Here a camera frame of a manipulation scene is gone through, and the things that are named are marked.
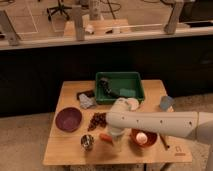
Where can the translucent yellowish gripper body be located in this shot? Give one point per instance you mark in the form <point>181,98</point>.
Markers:
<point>117,140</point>

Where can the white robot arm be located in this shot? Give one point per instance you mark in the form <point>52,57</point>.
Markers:
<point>187,125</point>

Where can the red bowl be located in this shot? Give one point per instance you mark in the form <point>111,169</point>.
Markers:
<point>152,138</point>

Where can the purple bowl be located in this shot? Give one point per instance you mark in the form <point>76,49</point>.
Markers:
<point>68,119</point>

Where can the dark grape bunch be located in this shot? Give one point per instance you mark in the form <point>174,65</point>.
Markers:
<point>98,119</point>

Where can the white egg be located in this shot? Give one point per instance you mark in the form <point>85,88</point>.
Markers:
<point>141,138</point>

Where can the small metal cup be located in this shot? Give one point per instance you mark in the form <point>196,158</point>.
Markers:
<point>87,141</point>

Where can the wooden table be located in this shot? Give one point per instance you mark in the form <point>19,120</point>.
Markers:
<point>65,148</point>

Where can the green sponge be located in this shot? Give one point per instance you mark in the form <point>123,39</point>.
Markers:
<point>127,92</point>

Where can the grey crumpled cloth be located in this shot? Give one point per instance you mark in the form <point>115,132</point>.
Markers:
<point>86,102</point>

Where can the black flat block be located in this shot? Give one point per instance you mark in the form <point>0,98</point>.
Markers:
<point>89,93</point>

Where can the green plastic bin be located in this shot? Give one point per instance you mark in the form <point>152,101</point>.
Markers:
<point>117,81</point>

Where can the wooden stick utensil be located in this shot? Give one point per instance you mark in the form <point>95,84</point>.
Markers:
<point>164,142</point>

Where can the dark brush in bin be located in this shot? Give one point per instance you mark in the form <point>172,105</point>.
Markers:
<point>107,90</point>

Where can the light blue plastic piece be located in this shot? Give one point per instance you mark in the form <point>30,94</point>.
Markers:
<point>166,102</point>

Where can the black office chair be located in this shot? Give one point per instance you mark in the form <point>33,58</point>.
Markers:
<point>61,8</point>

